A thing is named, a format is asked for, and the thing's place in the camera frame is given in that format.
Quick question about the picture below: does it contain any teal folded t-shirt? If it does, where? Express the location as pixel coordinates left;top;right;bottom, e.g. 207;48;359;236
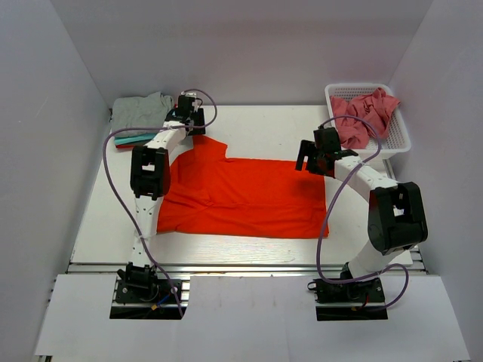
111;112;177;146

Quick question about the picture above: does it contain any aluminium table rail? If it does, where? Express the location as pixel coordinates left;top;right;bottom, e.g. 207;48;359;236
63;158;429;280

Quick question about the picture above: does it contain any grey folded t-shirt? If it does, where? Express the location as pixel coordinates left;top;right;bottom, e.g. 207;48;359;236
111;92;174;137

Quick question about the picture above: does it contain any orange t-shirt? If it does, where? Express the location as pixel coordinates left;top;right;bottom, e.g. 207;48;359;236
157;136;328;239

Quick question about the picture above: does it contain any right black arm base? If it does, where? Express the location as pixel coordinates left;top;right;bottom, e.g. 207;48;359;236
307;265;388;322

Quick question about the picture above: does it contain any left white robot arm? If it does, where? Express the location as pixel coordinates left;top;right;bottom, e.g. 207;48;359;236
129;90;205;268

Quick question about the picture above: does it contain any pink crumpled t-shirt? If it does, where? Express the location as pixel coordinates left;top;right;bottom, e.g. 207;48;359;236
330;87;400;149

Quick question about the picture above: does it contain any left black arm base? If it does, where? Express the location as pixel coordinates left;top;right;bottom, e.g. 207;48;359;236
109;262;188;321

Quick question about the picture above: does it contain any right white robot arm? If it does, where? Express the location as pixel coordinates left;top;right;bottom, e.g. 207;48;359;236
295;127;428;301

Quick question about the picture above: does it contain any white plastic basket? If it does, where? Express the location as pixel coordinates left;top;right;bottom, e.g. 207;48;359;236
325;83;411;162

